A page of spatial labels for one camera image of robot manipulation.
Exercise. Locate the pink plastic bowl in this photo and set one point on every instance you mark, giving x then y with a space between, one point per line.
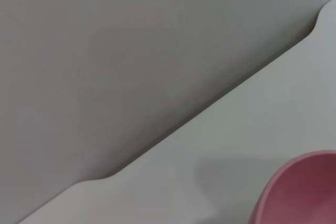
302 190

